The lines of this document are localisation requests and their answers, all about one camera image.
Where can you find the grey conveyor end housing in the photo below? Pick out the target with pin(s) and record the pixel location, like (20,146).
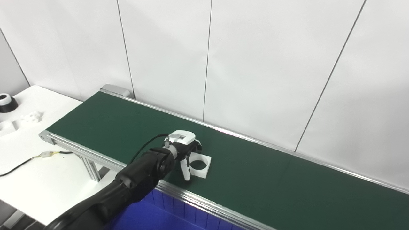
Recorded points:
(115,90)

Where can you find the white square part round hole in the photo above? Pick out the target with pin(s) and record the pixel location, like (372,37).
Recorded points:
(207,164)

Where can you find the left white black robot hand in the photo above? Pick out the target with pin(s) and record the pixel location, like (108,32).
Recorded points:
(182,137)

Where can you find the large blue plastic bin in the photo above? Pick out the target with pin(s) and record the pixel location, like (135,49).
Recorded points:
(153,214)

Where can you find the aluminium conveyor leg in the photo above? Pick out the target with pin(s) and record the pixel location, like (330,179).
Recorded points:
(91,169)

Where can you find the small white lobed part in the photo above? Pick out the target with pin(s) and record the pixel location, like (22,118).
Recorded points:
(31,118)

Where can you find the black white tape roll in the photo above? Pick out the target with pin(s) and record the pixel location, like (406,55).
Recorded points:
(8,105)

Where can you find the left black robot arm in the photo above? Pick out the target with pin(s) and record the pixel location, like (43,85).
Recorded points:
(134,182)

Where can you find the white block part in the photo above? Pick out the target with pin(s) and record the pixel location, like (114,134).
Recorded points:
(6,127)

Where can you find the green conveyor belt aluminium frame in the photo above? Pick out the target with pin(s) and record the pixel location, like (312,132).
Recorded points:
(271,179)

